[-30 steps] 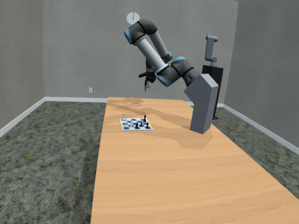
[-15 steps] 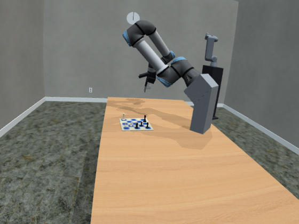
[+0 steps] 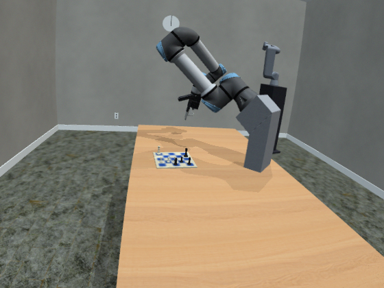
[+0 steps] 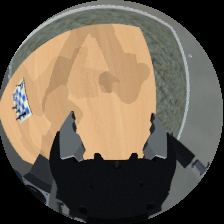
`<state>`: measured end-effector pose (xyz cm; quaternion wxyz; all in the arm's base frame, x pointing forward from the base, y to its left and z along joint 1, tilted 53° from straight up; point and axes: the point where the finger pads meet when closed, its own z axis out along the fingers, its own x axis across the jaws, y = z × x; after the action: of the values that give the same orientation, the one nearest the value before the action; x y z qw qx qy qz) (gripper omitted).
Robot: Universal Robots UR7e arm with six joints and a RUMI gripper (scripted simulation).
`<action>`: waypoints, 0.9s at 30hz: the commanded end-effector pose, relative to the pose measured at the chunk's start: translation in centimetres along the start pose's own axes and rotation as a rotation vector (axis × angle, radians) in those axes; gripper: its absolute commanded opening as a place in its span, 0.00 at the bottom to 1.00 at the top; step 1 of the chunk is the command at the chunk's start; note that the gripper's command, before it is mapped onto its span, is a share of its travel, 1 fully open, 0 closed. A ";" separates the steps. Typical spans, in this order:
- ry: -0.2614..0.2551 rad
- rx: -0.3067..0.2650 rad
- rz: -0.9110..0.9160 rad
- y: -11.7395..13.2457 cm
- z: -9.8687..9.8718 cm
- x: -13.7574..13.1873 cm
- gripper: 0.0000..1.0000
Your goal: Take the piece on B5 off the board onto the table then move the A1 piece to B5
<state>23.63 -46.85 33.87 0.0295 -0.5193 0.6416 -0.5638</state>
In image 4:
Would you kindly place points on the blue and white chessboard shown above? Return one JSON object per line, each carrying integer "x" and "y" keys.
{"x": 22, "y": 101}

